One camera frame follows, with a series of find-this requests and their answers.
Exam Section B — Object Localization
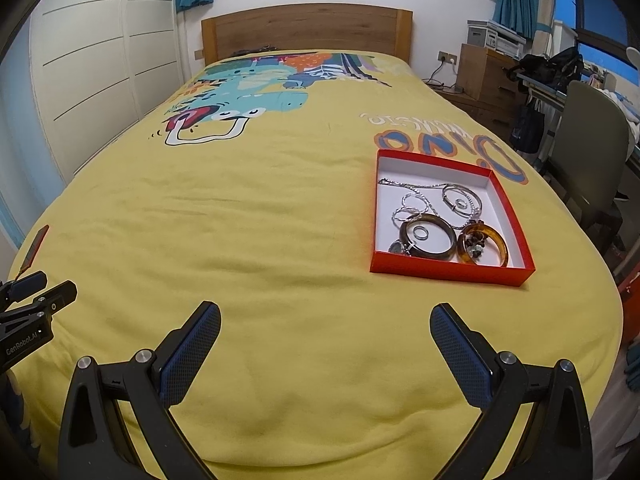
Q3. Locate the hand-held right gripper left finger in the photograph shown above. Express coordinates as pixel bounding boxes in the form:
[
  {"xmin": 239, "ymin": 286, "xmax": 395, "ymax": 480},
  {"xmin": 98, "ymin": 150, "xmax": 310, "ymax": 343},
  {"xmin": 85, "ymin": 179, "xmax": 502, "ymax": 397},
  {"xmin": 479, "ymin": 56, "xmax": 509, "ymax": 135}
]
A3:
[{"xmin": 59, "ymin": 301, "xmax": 222, "ymax": 480}]

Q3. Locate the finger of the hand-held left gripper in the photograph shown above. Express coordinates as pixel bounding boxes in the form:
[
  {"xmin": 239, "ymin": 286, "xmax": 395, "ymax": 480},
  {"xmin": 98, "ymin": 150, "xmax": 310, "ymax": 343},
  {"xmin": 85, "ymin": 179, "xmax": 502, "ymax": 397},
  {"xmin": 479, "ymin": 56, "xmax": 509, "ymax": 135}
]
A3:
[
  {"xmin": 0, "ymin": 270, "xmax": 49, "ymax": 307},
  {"xmin": 29, "ymin": 281, "xmax": 79, "ymax": 320}
]

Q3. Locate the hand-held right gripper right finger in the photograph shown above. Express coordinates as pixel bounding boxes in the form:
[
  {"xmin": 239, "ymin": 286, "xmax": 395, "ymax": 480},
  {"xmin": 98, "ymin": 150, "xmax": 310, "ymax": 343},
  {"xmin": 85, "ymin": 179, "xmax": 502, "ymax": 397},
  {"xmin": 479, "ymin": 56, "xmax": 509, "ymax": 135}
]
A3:
[{"xmin": 430, "ymin": 302, "xmax": 594, "ymax": 480}]

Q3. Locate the red jewelry box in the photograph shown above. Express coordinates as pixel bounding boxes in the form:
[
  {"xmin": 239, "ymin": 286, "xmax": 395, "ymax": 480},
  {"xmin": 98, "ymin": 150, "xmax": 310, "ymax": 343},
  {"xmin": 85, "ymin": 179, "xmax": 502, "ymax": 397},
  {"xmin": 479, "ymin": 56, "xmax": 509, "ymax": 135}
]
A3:
[{"xmin": 369, "ymin": 148, "xmax": 537, "ymax": 286}]

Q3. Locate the brown bangle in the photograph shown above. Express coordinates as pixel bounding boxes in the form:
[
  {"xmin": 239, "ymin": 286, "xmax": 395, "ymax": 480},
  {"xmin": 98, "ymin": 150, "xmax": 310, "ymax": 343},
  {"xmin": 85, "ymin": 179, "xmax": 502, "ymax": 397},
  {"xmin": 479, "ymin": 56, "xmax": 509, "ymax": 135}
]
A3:
[{"xmin": 399, "ymin": 213, "xmax": 458, "ymax": 261}]

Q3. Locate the amber bangle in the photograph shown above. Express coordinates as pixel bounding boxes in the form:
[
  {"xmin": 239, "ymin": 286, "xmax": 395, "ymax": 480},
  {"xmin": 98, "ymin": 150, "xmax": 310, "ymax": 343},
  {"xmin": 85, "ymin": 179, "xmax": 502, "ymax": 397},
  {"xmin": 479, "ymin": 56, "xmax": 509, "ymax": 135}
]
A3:
[{"xmin": 457, "ymin": 223, "xmax": 509, "ymax": 267}]

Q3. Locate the silver bangle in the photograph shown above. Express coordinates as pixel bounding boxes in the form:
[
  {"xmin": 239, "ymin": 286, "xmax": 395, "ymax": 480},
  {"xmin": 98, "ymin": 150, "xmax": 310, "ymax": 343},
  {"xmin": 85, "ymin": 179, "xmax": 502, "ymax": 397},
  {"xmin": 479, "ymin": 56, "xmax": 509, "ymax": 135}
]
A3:
[{"xmin": 442, "ymin": 184, "xmax": 484, "ymax": 217}]

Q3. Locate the silver necklace chain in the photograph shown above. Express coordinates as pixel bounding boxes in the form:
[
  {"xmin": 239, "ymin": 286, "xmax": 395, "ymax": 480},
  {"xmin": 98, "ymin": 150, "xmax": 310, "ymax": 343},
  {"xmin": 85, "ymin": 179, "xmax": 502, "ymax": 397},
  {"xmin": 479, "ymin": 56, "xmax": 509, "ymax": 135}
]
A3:
[{"xmin": 378, "ymin": 176, "xmax": 483, "ymax": 226}]

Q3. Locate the dark beaded jewelry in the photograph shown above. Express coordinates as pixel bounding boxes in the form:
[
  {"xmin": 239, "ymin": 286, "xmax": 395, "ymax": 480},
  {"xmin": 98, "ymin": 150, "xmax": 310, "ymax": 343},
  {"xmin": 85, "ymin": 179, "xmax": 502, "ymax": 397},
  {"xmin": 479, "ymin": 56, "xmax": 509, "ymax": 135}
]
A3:
[{"xmin": 464, "ymin": 238, "xmax": 490, "ymax": 262}]

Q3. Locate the red box lid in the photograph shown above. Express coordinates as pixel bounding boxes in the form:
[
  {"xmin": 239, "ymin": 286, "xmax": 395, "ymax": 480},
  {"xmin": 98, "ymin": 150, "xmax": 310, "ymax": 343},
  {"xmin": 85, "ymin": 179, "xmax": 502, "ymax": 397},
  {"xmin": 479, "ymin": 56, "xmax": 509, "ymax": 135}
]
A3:
[{"xmin": 14, "ymin": 224, "xmax": 51, "ymax": 282}]

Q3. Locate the yellow printed blanket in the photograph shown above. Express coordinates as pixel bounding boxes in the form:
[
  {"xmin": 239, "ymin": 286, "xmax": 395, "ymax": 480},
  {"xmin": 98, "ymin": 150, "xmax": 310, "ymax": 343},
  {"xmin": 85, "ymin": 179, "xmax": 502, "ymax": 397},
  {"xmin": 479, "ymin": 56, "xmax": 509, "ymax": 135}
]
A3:
[{"xmin": 10, "ymin": 50, "xmax": 624, "ymax": 480}]

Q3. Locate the white wardrobe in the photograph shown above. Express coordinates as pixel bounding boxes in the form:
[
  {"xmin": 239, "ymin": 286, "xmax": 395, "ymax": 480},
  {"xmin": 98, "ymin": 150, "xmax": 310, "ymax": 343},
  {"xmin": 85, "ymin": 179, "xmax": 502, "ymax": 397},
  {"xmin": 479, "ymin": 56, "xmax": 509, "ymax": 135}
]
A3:
[{"xmin": 27, "ymin": 0, "xmax": 188, "ymax": 181}]

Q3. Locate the dark blue hanging bag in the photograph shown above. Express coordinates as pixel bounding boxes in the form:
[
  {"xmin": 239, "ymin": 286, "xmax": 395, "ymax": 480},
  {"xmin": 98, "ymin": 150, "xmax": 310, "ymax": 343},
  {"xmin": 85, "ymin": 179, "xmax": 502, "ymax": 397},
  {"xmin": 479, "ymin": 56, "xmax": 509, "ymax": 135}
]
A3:
[{"xmin": 509, "ymin": 99, "xmax": 547, "ymax": 154}]

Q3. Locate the grey chair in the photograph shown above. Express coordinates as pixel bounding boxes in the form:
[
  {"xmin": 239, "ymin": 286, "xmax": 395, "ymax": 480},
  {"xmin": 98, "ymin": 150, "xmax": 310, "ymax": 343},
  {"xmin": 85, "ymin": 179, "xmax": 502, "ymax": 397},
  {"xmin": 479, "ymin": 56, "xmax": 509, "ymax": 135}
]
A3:
[{"xmin": 546, "ymin": 80, "xmax": 632, "ymax": 257}]

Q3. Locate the wooden dresser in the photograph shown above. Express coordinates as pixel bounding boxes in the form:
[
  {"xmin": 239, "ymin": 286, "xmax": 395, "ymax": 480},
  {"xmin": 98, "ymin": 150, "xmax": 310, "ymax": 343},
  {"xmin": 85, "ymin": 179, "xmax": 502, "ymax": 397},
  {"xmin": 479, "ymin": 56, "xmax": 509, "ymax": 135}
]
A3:
[{"xmin": 458, "ymin": 43, "xmax": 522, "ymax": 104}]

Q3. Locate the black bag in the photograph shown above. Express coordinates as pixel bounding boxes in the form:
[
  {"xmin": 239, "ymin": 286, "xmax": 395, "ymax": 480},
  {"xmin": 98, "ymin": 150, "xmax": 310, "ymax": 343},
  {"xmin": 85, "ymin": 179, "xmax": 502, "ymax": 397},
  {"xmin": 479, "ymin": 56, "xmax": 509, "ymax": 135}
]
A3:
[{"xmin": 509, "ymin": 46, "xmax": 584, "ymax": 87}]

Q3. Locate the small black item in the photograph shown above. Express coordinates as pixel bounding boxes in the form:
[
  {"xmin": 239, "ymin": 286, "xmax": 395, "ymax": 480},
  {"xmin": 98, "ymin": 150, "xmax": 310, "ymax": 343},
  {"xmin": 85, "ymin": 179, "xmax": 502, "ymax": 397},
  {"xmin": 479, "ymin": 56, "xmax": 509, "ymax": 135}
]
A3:
[{"xmin": 231, "ymin": 44, "xmax": 279, "ymax": 57}]

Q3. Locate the white printer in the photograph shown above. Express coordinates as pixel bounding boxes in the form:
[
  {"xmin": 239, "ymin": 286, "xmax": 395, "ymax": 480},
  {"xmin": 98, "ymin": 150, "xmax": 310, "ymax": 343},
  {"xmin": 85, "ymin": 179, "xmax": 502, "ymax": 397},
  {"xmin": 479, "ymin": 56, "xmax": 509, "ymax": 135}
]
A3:
[{"xmin": 466, "ymin": 19, "xmax": 527, "ymax": 58}]

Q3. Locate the wooden headboard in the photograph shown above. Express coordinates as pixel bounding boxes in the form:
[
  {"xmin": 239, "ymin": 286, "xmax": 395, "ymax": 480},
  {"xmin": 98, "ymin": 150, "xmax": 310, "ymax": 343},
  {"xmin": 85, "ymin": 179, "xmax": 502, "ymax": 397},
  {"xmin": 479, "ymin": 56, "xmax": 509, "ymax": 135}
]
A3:
[{"xmin": 201, "ymin": 4, "xmax": 414, "ymax": 67}]

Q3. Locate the black cable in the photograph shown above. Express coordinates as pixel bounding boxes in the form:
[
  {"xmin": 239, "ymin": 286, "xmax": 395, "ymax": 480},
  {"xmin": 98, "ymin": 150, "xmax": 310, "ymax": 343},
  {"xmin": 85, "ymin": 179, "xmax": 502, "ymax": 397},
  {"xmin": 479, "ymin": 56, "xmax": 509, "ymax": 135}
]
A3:
[{"xmin": 421, "ymin": 62, "xmax": 463, "ymax": 95}]

